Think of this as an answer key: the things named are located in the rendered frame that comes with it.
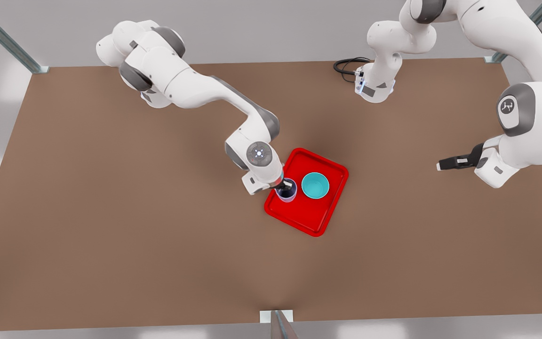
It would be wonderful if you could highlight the translucent blue cup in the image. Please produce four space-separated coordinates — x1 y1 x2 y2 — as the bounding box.
275 178 298 203

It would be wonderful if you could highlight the teal bowl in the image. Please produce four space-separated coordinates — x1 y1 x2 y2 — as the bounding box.
301 172 330 200

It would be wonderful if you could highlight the red plastic tray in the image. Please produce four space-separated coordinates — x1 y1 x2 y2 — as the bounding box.
264 147 350 237

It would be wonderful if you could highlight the silver frame post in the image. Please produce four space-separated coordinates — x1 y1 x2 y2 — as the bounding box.
259 309 300 339
484 0 542 64
0 0 50 74

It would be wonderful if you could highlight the black cable loop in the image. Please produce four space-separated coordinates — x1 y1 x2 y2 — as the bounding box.
333 57 372 84

